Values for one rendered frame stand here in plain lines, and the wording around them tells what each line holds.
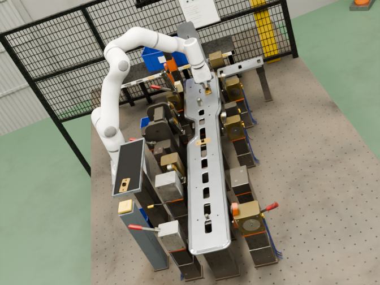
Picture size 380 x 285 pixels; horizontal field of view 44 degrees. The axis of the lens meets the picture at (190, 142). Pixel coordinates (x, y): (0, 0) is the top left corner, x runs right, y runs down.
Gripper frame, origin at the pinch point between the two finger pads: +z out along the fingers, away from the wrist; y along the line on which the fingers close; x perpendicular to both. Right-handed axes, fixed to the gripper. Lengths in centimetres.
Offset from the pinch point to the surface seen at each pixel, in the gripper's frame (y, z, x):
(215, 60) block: 7.4, -1.9, 23.4
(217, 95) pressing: 5.4, 3.2, -8.5
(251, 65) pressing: 28.5, 3.1, 13.3
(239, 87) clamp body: 19.2, 1.8, -8.4
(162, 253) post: -35, 25, -96
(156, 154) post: -27, -6, -59
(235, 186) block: 10, 1, -88
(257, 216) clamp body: 18, -1, -110
